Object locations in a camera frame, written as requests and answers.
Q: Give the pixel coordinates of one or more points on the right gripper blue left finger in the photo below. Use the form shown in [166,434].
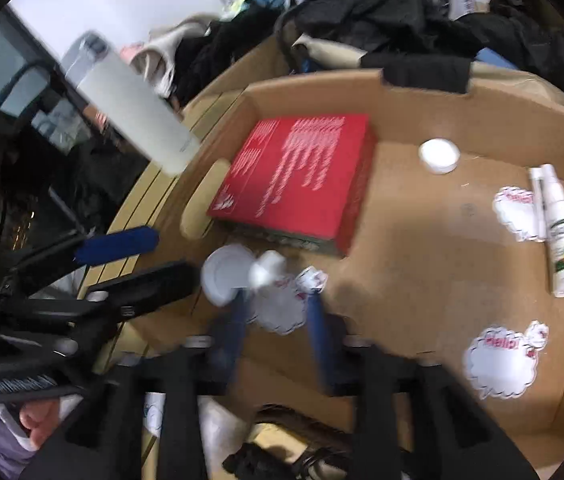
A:
[228,333]

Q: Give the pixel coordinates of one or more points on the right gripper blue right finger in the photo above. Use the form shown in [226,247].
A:
[327,332]

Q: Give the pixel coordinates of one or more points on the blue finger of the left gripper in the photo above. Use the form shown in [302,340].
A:
[116,246]
[148,290]

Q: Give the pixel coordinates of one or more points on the hello cloud sticker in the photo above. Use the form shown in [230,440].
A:
[281,307]
[502,364]
[514,208]

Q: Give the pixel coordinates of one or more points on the person left hand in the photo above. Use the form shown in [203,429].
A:
[41,418]

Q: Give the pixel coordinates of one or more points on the red book box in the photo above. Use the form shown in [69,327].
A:
[300,181]

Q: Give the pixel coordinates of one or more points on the white tall bottle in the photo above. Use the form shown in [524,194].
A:
[146,121]

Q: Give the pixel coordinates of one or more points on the cardboard tray box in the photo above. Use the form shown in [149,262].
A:
[431,266]

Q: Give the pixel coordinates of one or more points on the small white round lid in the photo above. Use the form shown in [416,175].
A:
[440,156]

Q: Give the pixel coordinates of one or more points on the white spray bottle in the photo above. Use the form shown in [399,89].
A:
[553,194]

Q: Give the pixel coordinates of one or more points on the white pen tube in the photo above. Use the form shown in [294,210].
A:
[535,174]

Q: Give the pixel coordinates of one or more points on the black clothes pile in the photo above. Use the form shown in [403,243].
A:
[415,42]

